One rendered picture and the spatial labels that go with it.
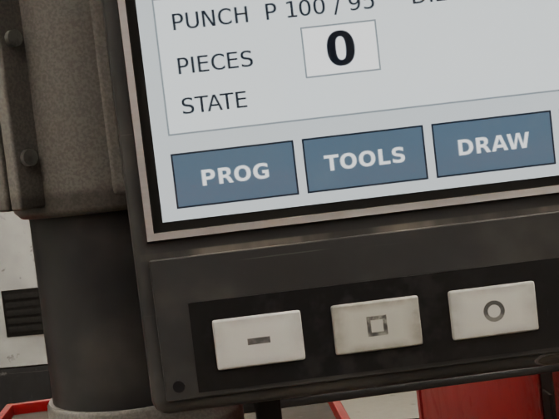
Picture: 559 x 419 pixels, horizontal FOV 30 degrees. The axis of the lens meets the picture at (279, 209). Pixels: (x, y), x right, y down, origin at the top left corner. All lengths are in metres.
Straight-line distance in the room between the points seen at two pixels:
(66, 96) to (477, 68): 0.22
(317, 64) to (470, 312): 0.12
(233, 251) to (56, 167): 0.15
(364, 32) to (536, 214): 0.11
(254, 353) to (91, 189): 0.15
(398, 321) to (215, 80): 0.13
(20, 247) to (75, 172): 5.14
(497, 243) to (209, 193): 0.12
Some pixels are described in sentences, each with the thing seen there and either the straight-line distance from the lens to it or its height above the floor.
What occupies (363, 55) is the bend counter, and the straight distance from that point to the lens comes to 0.44.
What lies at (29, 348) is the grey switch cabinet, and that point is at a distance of 5.76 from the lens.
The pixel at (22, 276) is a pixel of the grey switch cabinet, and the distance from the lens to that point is 5.71.
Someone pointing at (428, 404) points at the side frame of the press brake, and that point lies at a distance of 1.65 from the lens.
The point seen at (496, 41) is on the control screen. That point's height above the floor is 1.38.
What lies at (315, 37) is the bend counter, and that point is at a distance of 0.44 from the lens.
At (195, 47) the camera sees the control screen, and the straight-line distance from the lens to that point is 0.44.
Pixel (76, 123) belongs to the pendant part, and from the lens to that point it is 0.55.
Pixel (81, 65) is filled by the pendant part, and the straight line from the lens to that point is 0.55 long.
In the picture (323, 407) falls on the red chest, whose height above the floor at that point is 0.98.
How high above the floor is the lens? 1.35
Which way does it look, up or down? 3 degrees down
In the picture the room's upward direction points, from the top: 7 degrees counter-clockwise
